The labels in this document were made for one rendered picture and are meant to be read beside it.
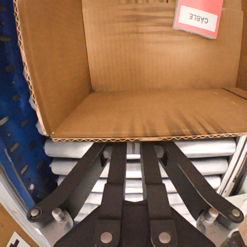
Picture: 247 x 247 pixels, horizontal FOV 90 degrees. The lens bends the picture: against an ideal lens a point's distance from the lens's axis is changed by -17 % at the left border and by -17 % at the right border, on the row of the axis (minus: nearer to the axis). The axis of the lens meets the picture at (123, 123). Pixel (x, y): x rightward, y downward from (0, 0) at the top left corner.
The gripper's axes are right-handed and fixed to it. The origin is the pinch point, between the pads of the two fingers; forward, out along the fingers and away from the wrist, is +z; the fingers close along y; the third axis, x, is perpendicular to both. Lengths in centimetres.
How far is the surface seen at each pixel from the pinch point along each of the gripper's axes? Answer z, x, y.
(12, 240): -7.3, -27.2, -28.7
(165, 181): 12.0, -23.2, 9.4
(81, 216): 11.2, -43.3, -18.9
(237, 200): 10, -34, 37
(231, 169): 11.0, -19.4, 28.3
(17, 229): -4.2, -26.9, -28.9
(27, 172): 5.7, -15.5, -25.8
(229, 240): 9, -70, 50
